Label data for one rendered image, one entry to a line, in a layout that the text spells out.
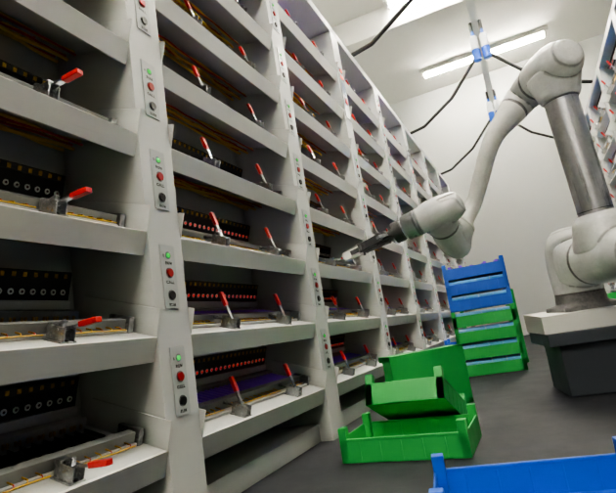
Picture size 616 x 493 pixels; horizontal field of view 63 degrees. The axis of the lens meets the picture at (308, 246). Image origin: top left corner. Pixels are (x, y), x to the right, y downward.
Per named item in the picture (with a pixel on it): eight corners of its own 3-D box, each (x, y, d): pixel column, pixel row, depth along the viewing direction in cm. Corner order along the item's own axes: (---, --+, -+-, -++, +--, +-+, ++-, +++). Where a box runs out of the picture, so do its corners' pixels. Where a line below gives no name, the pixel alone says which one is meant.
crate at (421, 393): (400, 427, 150) (398, 400, 154) (469, 423, 142) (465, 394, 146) (365, 405, 127) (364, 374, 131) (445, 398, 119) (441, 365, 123)
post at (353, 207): (400, 395, 218) (335, 33, 249) (395, 399, 209) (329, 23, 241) (357, 399, 226) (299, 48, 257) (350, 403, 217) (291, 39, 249)
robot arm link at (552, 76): (621, 279, 160) (674, 271, 138) (574, 290, 159) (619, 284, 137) (552, 60, 171) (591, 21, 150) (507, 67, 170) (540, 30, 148)
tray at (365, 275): (372, 283, 219) (374, 261, 219) (316, 276, 164) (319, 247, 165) (329, 278, 227) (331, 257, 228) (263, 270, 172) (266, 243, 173)
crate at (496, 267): (502, 274, 266) (499, 259, 267) (506, 270, 246) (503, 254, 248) (445, 284, 273) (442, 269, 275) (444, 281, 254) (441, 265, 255)
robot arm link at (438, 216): (417, 223, 163) (431, 246, 171) (462, 201, 158) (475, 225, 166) (409, 201, 170) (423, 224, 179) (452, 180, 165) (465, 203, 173)
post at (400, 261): (431, 375, 281) (376, 88, 313) (427, 377, 273) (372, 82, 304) (397, 379, 289) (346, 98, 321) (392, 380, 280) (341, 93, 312)
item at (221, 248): (304, 275, 155) (309, 231, 156) (177, 259, 101) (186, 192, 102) (248, 268, 164) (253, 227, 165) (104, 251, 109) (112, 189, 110)
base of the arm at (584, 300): (591, 305, 181) (587, 290, 182) (626, 303, 159) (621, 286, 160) (540, 313, 182) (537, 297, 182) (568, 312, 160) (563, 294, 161)
